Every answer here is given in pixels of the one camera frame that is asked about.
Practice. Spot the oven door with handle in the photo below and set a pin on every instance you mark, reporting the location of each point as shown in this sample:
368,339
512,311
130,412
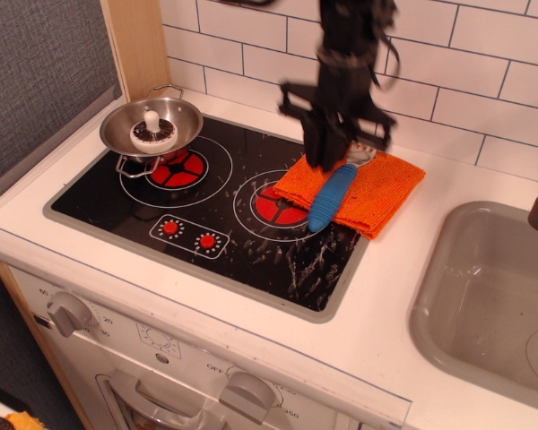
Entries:
154,402

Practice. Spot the right red stove button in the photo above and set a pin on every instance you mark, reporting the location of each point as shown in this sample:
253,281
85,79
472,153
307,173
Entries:
208,241

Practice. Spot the left red stove button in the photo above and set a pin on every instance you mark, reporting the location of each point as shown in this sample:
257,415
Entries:
170,228

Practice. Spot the grey plastic sink basin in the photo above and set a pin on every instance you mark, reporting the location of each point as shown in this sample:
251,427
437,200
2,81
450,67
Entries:
476,313

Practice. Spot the small steel pot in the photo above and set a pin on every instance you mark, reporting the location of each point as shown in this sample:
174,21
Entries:
115,132

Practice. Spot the red stove button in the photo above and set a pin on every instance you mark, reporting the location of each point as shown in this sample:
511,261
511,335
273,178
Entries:
208,241
170,228

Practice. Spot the orange folded cloth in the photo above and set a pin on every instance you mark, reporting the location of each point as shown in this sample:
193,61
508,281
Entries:
374,197

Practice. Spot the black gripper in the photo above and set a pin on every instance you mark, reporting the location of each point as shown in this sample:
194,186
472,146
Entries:
341,97

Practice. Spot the wooden side post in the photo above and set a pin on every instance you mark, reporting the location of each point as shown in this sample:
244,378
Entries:
138,43

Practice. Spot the right grey oven knob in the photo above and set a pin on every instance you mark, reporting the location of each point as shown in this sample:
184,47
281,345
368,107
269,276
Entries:
248,395

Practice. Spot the black toy stovetop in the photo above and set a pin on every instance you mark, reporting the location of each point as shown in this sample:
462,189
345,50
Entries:
222,183

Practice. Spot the blue handled metal fork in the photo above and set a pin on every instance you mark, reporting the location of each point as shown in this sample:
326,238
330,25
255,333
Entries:
329,198

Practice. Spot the white toy mushroom slice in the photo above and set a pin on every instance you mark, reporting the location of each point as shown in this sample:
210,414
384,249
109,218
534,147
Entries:
153,135

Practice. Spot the grey oven knob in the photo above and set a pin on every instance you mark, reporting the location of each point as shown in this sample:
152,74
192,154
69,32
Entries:
248,395
68,313

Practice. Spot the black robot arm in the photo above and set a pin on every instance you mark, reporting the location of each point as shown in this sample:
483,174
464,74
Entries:
355,28

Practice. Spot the orange object bottom left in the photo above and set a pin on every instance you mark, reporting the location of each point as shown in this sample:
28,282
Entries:
24,421

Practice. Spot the left grey oven knob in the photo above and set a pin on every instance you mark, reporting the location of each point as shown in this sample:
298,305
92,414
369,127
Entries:
68,313

